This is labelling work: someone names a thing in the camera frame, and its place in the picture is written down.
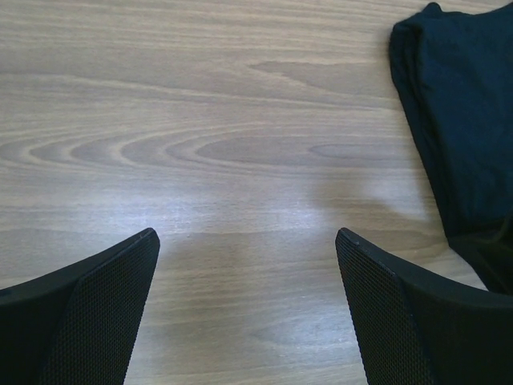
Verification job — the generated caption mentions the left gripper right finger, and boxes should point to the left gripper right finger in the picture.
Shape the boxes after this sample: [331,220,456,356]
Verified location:
[335,228,512,384]

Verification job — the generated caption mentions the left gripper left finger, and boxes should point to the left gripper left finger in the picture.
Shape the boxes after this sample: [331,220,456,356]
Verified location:
[1,228,160,384]

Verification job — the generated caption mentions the black t-shirt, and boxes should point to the black t-shirt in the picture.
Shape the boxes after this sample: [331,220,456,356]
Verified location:
[389,2,512,294]

